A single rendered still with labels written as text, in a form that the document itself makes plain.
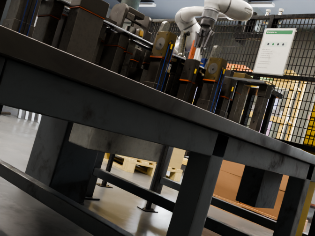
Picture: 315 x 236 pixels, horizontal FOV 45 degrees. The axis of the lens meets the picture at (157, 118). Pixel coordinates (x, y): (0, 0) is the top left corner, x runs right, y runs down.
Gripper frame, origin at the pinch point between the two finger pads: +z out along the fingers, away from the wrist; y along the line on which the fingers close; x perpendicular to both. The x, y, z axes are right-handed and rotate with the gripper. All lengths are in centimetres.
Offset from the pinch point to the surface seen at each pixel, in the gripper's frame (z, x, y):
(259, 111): 23.4, -13.2, -39.4
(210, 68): 9.4, 8.6, -19.1
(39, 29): 21, 91, 0
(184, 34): -11.8, 0.3, 15.6
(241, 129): 39, 54, -80
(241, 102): 18.2, -27.4, -16.5
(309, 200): 61, -64, -53
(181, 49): -2.0, 1.2, 13.6
